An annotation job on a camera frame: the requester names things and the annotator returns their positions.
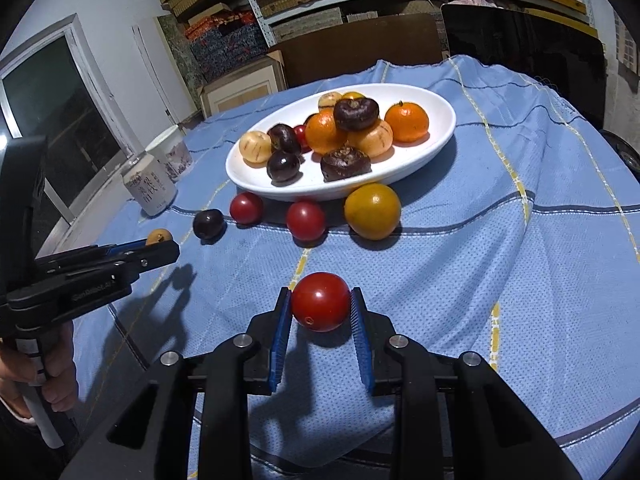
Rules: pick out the white paper cup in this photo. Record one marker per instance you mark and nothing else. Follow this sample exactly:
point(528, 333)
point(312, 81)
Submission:
point(172, 152)

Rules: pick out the white oval plate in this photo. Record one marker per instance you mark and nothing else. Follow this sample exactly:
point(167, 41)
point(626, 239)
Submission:
point(410, 165)

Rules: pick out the stack of patterned boxes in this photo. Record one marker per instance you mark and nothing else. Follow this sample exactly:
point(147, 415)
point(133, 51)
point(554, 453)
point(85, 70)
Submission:
point(225, 45)

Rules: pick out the large yellow tomato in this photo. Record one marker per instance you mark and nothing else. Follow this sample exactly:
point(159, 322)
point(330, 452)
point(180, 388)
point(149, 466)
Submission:
point(372, 210)

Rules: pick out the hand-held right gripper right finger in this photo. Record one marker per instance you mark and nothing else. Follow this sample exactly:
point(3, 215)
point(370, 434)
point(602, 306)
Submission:
point(361, 345)

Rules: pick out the red cherry tomato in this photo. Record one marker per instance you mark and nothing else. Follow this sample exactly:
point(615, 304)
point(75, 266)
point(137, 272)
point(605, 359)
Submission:
point(246, 207)
point(306, 220)
point(302, 135)
point(320, 305)

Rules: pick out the white framed window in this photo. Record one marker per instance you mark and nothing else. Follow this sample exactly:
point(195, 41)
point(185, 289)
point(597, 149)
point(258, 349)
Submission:
point(55, 110)

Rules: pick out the black board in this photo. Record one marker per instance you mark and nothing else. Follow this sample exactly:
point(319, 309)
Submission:
point(525, 55)

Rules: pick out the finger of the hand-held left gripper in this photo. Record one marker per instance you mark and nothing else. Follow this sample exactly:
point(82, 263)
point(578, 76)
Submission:
point(150, 257)
point(125, 248)

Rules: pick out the white drink can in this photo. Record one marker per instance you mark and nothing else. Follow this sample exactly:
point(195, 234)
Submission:
point(150, 187)

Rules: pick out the brown wooden board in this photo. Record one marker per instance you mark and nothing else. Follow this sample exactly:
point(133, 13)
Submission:
point(360, 45)

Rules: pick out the person's left forearm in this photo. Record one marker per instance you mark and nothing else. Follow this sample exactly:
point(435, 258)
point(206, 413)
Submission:
point(20, 452)

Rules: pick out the large dark brown water chestnut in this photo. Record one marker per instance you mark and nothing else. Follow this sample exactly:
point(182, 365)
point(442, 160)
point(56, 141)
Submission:
point(345, 162)

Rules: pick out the large orange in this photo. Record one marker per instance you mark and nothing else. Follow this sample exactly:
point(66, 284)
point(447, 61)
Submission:
point(322, 132)

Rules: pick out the person's left hand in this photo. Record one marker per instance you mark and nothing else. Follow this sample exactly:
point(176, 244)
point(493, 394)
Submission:
point(61, 365)

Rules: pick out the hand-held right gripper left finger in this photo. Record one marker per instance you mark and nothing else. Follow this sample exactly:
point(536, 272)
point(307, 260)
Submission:
point(280, 345)

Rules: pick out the framed picture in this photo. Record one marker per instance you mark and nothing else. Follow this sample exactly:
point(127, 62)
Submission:
point(240, 85)

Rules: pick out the blue checked tablecloth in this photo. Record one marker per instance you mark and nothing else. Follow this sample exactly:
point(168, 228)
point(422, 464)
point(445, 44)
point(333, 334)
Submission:
point(450, 285)

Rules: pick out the pale yellow loquat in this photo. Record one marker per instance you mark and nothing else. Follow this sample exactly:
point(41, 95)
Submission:
point(159, 236)
point(329, 101)
point(255, 146)

